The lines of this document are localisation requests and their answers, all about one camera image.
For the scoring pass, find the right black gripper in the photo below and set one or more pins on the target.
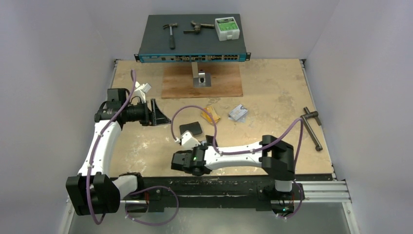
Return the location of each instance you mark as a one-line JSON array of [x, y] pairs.
[[178, 160]]

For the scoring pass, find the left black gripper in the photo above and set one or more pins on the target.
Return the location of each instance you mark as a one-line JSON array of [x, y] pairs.
[[157, 117]]

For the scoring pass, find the black VIP card stack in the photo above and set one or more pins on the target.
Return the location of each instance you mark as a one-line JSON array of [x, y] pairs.
[[194, 128]]

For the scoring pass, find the black card holder wallet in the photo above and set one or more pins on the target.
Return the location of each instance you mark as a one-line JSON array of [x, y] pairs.
[[208, 140]]

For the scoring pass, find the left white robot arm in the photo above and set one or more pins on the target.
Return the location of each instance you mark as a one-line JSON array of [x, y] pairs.
[[92, 191]]

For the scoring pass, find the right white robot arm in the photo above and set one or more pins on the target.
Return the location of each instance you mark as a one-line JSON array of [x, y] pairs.
[[271, 154]]

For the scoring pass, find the gold VIP card stack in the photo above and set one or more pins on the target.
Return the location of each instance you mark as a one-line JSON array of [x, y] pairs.
[[209, 114]]

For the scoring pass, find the silver card stack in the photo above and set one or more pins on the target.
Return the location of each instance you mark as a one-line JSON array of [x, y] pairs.
[[238, 114]]

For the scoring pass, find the small hammer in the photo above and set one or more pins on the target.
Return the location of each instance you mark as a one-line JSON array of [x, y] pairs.
[[171, 26]]

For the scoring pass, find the wooden board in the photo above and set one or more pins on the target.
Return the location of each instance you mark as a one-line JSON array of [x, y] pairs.
[[225, 81]]

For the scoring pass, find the rusty pliers tool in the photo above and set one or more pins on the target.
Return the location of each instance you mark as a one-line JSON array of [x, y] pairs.
[[197, 27]]

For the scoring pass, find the white green plastic box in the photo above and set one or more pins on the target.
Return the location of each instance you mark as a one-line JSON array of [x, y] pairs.
[[227, 28]]

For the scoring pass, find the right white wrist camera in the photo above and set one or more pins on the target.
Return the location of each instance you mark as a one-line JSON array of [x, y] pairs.
[[188, 141]]

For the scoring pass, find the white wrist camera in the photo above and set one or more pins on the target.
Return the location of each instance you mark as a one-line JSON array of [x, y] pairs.
[[188, 141], [141, 91]]

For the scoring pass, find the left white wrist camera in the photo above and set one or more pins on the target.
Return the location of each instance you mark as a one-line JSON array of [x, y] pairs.
[[141, 91]]

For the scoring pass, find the metal stand bracket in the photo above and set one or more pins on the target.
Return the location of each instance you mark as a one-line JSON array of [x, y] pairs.
[[200, 77]]

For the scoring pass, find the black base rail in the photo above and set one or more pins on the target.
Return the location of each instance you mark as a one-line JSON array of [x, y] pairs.
[[224, 192]]

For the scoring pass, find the blue network switch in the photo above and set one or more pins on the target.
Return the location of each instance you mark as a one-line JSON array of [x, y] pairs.
[[203, 47]]

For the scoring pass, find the metal crank handle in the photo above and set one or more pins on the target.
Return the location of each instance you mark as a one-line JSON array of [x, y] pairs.
[[309, 115]]

